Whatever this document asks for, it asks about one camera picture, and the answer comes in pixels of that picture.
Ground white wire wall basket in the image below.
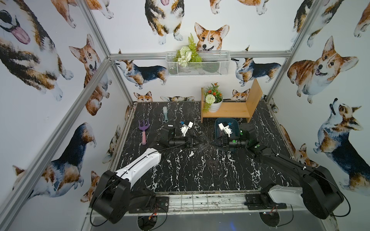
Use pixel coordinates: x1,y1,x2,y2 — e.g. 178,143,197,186
165,51,231,77

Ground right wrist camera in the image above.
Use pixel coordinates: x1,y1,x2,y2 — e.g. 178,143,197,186
218,123,233,137

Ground green fern white flowers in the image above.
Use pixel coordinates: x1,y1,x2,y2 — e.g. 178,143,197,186
173,34,202,67

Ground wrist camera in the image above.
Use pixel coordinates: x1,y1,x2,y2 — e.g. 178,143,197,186
218,123,233,137
180,121,194,137

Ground teal cleaning brush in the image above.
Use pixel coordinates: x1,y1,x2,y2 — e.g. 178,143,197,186
162,106,169,123

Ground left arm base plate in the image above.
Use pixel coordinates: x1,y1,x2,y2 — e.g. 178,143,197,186
129,196,170,214

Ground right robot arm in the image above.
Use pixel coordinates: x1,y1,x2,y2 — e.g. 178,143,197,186
212,122,346,219

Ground teal plastic storage box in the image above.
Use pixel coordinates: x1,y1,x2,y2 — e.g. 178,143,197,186
214,118,242,152

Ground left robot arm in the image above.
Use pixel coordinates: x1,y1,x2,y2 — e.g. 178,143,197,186
90,126,207,224

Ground wooden desk shelf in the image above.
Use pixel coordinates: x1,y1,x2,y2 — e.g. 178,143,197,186
200,80,263,123

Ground potted flower white pot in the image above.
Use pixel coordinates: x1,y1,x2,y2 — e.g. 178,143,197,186
203,83,223,113

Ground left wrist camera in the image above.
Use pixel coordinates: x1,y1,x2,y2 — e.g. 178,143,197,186
180,121,194,137

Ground purple pink garden rake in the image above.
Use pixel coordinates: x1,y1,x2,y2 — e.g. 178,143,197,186
138,119,150,145

